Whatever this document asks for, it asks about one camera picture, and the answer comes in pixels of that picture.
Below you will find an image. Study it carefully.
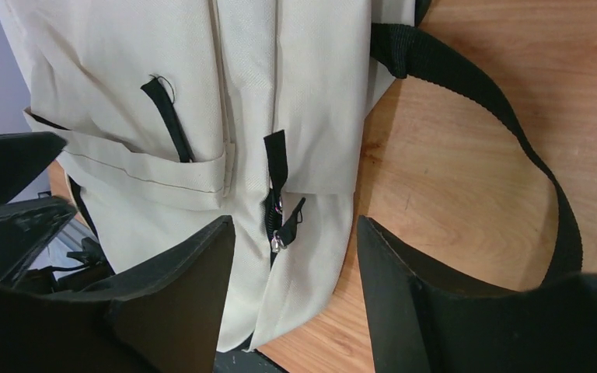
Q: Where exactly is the beige canvas backpack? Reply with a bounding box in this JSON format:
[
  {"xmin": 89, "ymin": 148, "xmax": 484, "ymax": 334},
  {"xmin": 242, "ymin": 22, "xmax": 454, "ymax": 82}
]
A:
[{"xmin": 0, "ymin": 0, "xmax": 585, "ymax": 354}]

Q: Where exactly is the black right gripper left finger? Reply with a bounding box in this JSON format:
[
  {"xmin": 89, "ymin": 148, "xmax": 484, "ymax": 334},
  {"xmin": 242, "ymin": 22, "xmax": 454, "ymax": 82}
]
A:
[{"xmin": 0, "ymin": 216, "xmax": 236, "ymax": 372}]

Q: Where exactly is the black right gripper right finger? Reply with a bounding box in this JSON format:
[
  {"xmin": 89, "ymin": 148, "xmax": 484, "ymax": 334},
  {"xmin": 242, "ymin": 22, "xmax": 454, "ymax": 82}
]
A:
[{"xmin": 357, "ymin": 216, "xmax": 597, "ymax": 372}]

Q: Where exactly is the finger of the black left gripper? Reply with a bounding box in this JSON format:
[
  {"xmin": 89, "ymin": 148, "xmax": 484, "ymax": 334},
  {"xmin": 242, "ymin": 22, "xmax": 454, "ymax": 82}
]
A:
[
  {"xmin": 0, "ymin": 131, "xmax": 67, "ymax": 204},
  {"xmin": 0, "ymin": 197, "xmax": 76, "ymax": 288}
]

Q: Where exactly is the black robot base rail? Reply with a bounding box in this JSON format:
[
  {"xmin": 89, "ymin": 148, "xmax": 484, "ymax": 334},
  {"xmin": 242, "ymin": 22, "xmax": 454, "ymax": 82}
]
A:
[{"xmin": 213, "ymin": 350, "xmax": 288, "ymax": 373}]

